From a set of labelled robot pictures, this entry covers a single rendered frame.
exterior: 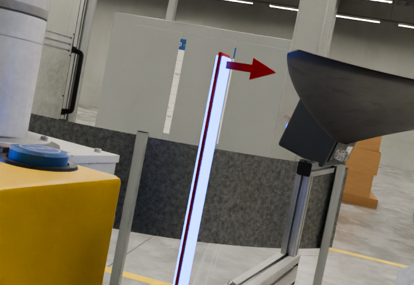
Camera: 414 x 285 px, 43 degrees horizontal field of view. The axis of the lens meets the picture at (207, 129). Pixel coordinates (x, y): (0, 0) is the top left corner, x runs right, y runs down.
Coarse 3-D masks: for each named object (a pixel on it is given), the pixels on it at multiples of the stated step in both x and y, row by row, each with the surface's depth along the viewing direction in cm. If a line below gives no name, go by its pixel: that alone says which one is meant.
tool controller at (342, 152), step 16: (304, 112) 112; (288, 128) 114; (304, 128) 112; (320, 128) 111; (288, 144) 114; (304, 144) 112; (320, 144) 111; (336, 144) 111; (352, 144) 128; (320, 160) 111; (336, 160) 119
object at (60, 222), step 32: (0, 160) 35; (0, 192) 28; (32, 192) 30; (64, 192) 32; (96, 192) 35; (0, 224) 28; (32, 224) 30; (64, 224) 33; (96, 224) 36; (0, 256) 28; (32, 256) 31; (64, 256) 33; (96, 256) 37
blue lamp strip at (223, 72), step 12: (228, 60) 58; (228, 72) 59; (216, 96) 58; (216, 108) 58; (216, 120) 59; (216, 132) 59; (204, 156) 58; (204, 168) 58; (204, 180) 59; (204, 192) 59; (192, 216) 58; (192, 228) 58; (192, 240) 59; (192, 252) 60; (180, 276) 59
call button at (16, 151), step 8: (16, 144) 37; (24, 144) 37; (32, 144) 38; (16, 152) 35; (24, 152) 35; (32, 152) 35; (40, 152) 35; (48, 152) 36; (56, 152) 36; (64, 152) 37; (16, 160) 35; (24, 160) 35; (32, 160) 35; (40, 160) 35; (48, 160) 35; (56, 160) 36; (64, 160) 36
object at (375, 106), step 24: (312, 72) 48; (336, 72) 46; (360, 72) 45; (312, 96) 54; (336, 96) 53; (360, 96) 51; (384, 96) 50; (408, 96) 48; (336, 120) 59; (360, 120) 58; (384, 120) 57; (408, 120) 56
